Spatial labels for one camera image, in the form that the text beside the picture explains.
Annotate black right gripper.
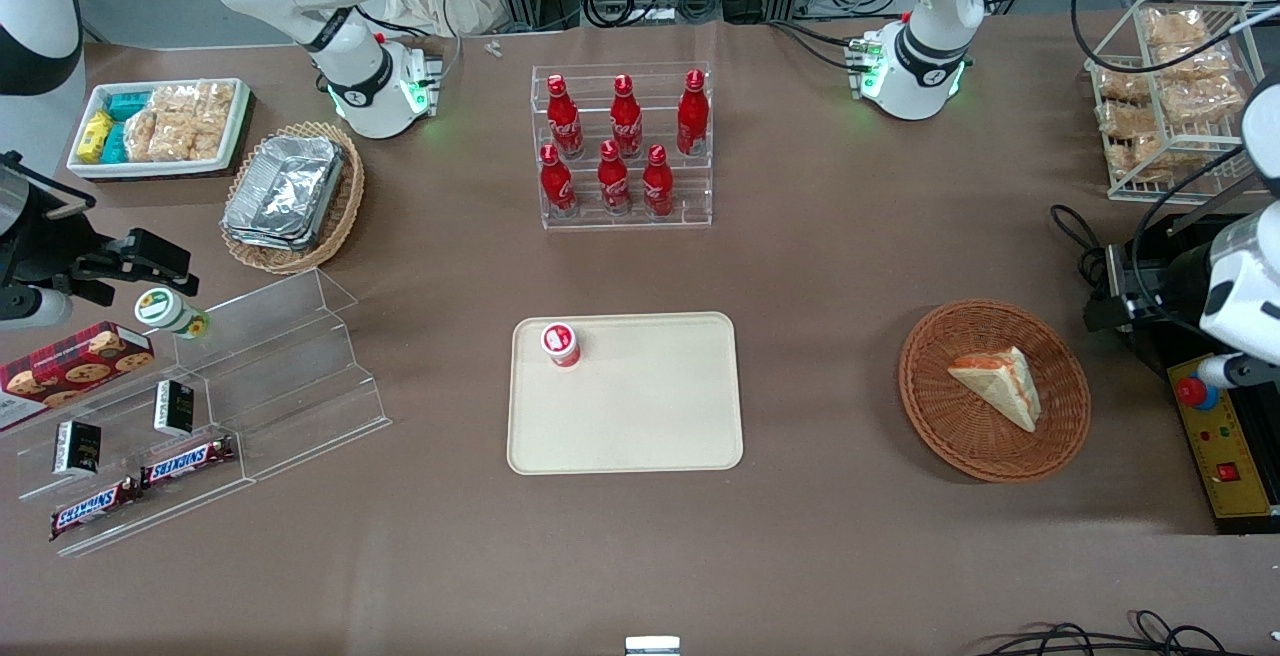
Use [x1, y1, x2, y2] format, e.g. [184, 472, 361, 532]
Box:
[0, 154, 201, 303]

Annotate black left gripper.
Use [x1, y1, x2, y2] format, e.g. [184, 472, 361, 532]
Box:
[1085, 221, 1218, 339]

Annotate triangle sandwich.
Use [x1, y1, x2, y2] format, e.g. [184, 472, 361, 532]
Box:
[947, 346, 1043, 434]

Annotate white rectangular snack tray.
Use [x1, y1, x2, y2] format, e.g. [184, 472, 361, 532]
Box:
[66, 77, 252, 181]

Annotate light wicker basket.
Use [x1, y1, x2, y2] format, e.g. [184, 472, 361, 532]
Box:
[219, 121, 366, 276]

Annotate brown wicker basket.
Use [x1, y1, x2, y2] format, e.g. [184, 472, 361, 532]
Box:
[898, 299, 1092, 484]

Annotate red bottle on tray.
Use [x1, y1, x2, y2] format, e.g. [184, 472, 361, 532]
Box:
[541, 322, 583, 369]

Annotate beige plastic tray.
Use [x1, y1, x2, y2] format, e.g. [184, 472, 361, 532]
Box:
[507, 312, 745, 476]

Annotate green white lidded cup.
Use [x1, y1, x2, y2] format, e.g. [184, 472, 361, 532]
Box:
[134, 287, 212, 341]

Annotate red tartan cookie box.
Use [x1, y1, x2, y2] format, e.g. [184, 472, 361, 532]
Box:
[0, 321, 157, 433]

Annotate rice cracker bag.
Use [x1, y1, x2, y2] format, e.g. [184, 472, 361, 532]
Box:
[190, 80, 238, 162]
[151, 84, 200, 162]
[124, 106, 164, 164]

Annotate clear bagged cracker pack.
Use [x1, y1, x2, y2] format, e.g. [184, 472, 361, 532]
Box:
[1150, 43, 1234, 83]
[1142, 6, 1212, 48]
[1104, 135, 1167, 183]
[1097, 100, 1162, 143]
[1097, 68, 1152, 103]
[1160, 76, 1247, 128]

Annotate yellow snack pack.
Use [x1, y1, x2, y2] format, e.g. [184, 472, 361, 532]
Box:
[77, 110, 117, 166]

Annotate small black box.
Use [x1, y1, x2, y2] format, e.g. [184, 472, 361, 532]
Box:
[52, 419, 102, 479]
[152, 379, 196, 438]

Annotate stacked aluminium foil trays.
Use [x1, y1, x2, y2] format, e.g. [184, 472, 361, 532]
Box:
[221, 135, 347, 253]

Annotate yellow control box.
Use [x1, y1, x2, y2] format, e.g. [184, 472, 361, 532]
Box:
[1166, 355, 1280, 536]

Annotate clear acrylic step display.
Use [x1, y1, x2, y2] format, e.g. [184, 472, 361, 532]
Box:
[0, 268, 393, 559]

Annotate Snickers chocolate bar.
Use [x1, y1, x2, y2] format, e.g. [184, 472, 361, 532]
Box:
[49, 476, 142, 542]
[139, 435, 238, 490]

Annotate red cola bottle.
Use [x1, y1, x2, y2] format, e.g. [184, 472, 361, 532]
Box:
[609, 74, 645, 160]
[597, 140, 634, 216]
[676, 69, 711, 158]
[539, 143, 579, 218]
[641, 144, 676, 219]
[545, 74, 585, 160]

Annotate clear acrylic bottle rack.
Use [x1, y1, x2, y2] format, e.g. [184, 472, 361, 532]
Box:
[530, 62, 714, 231]

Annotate black looped cable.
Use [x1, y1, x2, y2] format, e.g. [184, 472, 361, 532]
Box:
[1049, 203, 1113, 289]

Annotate white wire rack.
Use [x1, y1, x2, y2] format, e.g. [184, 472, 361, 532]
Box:
[1084, 0, 1267, 203]

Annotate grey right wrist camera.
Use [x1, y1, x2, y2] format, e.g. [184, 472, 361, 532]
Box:
[0, 285, 74, 330]

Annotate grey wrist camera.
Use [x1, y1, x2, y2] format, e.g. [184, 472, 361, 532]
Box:
[0, 285, 74, 330]
[1196, 353, 1280, 390]

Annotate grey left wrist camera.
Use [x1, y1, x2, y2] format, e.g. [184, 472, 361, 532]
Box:
[1196, 353, 1280, 390]

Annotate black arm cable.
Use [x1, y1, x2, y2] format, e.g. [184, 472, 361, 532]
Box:
[1070, 0, 1280, 74]

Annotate black floor cables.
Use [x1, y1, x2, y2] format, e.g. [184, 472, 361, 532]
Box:
[975, 609, 1280, 656]

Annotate black base cable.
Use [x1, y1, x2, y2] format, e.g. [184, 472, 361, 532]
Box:
[355, 4, 468, 87]

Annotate black base cables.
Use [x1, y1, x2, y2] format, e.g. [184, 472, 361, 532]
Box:
[768, 18, 906, 74]

